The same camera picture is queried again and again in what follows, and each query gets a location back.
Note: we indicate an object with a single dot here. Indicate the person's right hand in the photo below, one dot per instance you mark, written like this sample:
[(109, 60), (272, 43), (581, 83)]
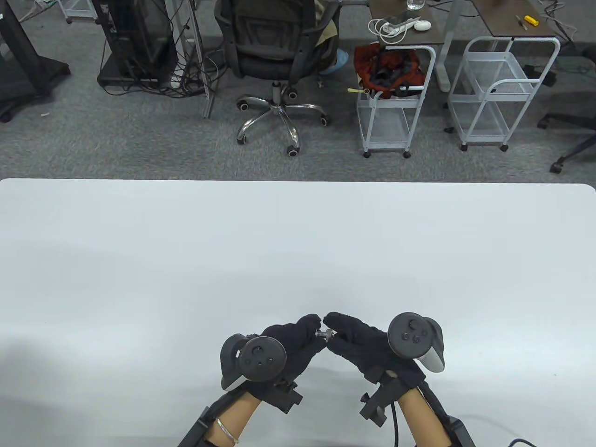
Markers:
[(363, 347)]

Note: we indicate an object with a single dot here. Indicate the person's left hand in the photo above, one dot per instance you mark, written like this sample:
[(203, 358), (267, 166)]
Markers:
[(298, 344)]

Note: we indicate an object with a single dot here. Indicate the person's right forearm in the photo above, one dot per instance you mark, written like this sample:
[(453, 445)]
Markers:
[(421, 416)]

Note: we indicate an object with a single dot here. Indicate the person's left forearm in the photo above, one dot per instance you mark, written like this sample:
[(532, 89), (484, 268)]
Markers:
[(235, 414)]

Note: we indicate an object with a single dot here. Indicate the dark grey left hand controller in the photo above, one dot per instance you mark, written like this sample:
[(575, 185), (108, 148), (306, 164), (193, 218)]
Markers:
[(260, 357)]

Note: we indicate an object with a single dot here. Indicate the dark grey hand controller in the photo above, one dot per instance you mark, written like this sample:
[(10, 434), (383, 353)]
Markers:
[(409, 335), (260, 357)]

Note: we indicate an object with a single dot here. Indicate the dark grey right hand controller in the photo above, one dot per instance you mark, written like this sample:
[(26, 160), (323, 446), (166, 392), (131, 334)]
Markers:
[(409, 335)]

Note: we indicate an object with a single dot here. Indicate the white utility cart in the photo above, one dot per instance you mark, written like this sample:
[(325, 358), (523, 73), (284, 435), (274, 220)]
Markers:
[(79, 17), (493, 67), (386, 128)]

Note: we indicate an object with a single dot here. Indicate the black office chair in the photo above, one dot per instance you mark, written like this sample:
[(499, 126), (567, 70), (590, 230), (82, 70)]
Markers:
[(270, 60)]

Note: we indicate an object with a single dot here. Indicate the red bag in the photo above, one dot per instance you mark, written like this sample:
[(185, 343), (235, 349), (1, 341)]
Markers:
[(396, 63)]

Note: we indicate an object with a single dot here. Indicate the black chair base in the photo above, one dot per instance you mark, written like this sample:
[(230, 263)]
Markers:
[(565, 120)]

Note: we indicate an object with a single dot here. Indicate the brown desk with white leg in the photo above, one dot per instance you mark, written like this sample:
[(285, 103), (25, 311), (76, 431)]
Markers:
[(435, 37)]

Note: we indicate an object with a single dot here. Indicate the white computer mouse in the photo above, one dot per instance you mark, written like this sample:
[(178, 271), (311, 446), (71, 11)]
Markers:
[(422, 26)]

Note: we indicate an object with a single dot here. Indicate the black power adapter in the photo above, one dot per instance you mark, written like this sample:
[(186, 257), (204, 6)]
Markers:
[(549, 77)]

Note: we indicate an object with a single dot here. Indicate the black computer tower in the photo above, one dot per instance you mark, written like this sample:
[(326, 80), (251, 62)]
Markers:
[(139, 37)]

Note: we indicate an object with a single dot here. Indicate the clear drinking glass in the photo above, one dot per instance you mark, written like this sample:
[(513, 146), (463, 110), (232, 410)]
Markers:
[(416, 4)]

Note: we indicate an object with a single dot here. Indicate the thin black screwdriver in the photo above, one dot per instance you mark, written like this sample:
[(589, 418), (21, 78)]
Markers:
[(521, 22)]

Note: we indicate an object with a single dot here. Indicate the black floor stand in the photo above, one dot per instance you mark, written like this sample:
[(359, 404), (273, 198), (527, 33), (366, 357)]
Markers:
[(18, 46)]

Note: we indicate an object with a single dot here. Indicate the aluminium frame post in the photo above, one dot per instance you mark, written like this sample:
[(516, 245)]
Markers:
[(208, 100)]

